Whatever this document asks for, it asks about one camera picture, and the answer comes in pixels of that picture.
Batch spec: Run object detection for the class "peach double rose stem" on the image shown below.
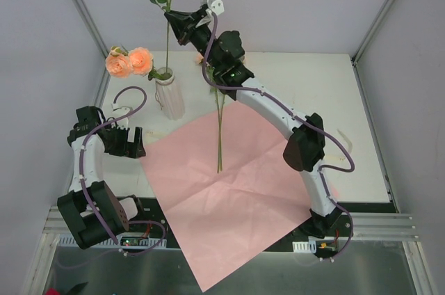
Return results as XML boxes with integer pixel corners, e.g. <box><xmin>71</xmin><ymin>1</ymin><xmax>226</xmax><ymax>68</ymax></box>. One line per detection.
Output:
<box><xmin>105</xmin><ymin>46</ymin><xmax>163</xmax><ymax>80</ymax></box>

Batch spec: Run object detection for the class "pink wrapping paper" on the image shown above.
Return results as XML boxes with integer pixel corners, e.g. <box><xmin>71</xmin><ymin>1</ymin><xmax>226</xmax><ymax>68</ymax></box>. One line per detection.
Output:
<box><xmin>141</xmin><ymin>102</ymin><xmax>310</xmax><ymax>291</ymax></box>

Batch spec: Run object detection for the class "cream gold-lettered ribbon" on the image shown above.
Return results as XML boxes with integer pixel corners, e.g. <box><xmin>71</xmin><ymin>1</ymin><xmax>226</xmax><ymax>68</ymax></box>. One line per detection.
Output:
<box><xmin>145</xmin><ymin>129</ymin><xmax>354</xmax><ymax>164</ymax></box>

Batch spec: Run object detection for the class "small peach flower stem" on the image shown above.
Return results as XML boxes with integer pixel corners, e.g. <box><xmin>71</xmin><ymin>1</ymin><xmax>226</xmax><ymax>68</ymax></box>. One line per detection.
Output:
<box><xmin>210</xmin><ymin>86</ymin><xmax>226</xmax><ymax>173</ymax></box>

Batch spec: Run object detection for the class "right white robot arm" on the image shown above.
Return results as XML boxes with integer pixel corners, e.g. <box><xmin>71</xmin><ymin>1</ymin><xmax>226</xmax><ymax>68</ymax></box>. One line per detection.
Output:
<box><xmin>164</xmin><ymin>8</ymin><xmax>341</xmax><ymax>239</ymax></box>

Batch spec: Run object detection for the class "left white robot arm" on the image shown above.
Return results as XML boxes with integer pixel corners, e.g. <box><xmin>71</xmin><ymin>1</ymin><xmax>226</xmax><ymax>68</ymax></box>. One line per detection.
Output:
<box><xmin>57</xmin><ymin>106</ymin><xmax>147</xmax><ymax>249</ymax></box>

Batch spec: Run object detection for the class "white ribbed ceramic vase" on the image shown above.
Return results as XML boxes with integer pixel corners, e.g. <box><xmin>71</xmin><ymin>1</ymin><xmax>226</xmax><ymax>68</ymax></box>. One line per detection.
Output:
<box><xmin>155</xmin><ymin>67</ymin><xmax>185</xmax><ymax>120</ymax></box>

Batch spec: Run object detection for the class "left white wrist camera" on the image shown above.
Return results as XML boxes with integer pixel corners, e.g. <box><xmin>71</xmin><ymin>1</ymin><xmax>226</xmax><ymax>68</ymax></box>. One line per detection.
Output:
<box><xmin>109</xmin><ymin>103</ymin><xmax>133</xmax><ymax>129</ymax></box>

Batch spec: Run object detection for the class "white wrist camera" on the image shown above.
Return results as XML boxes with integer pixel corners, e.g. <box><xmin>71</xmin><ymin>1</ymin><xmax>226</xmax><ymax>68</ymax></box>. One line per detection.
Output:
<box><xmin>200</xmin><ymin>0</ymin><xmax>225</xmax><ymax>16</ymax></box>
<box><xmin>109</xmin><ymin>103</ymin><xmax>133</xmax><ymax>129</ymax></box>

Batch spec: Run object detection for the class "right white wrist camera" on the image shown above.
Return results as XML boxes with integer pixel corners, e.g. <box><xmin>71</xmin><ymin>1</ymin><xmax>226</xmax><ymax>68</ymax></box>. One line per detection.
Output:
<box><xmin>200</xmin><ymin>0</ymin><xmax>225</xmax><ymax>16</ymax></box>

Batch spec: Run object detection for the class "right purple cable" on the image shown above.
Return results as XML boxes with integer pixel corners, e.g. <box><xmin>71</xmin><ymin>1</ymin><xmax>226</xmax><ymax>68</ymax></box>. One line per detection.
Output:
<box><xmin>200</xmin><ymin>13</ymin><xmax>356</xmax><ymax>264</ymax></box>

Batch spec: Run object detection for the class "aluminium frame extrusion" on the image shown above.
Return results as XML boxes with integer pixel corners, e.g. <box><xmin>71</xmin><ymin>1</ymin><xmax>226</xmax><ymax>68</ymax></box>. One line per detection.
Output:
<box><xmin>43</xmin><ymin>204</ymin><xmax>421</xmax><ymax>242</ymax></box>

